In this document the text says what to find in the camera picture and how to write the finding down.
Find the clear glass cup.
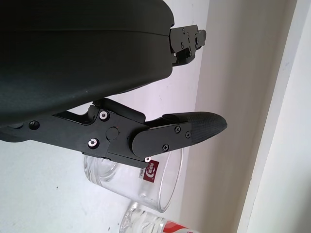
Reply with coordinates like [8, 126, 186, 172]
[83, 147, 184, 215]

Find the clear plastic water bottle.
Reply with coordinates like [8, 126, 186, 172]
[120, 202, 203, 233]

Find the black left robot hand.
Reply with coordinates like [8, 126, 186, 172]
[0, 0, 228, 168]

